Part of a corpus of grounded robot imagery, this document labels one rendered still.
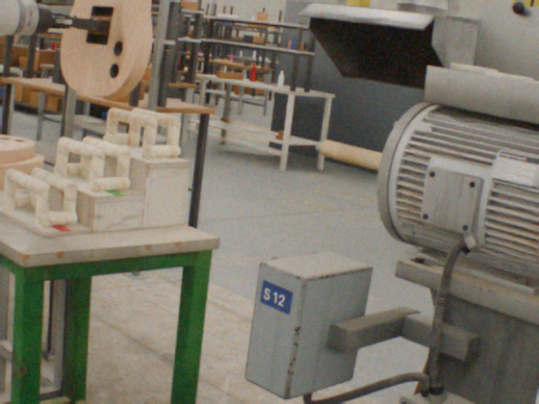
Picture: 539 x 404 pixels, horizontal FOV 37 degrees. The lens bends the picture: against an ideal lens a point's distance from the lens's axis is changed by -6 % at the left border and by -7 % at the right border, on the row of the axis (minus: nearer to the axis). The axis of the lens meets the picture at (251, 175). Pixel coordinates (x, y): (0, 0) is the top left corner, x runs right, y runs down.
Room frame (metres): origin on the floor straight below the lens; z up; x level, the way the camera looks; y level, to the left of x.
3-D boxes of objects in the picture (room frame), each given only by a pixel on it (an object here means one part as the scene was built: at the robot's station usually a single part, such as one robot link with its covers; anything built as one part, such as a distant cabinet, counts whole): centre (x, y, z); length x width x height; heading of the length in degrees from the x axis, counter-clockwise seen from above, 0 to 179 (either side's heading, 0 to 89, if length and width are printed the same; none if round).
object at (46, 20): (1.98, 0.54, 1.44); 0.09 x 0.08 x 0.07; 137
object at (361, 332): (1.24, -0.23, 1.02); 0.19 x 0.04 x 0.04; 134
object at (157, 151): (2.17, 0.24, 1.12); 0.11 x 0.03 x 0.03; 138
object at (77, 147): (2.08, 0.44, 1.12); 0.20 x 0.03 x 0.03; 47
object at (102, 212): (2.11, 0.41, 0.98); 0.27 x 0.16 x 0.09; 48
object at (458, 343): (1.23, -0.33, 1.02); 0.13 x 0.04 x 0.04; 44
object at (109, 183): (2.05, 0.34, 1.04); 0.11 x 0.03 x 0.03; 138
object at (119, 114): (2.20, 0.33, 1.20); 0.20 x 0.03 x 0.03; 47
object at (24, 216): (2.00, 0.52, 0.94); 0.27 x 0.15 x 0.01; 48
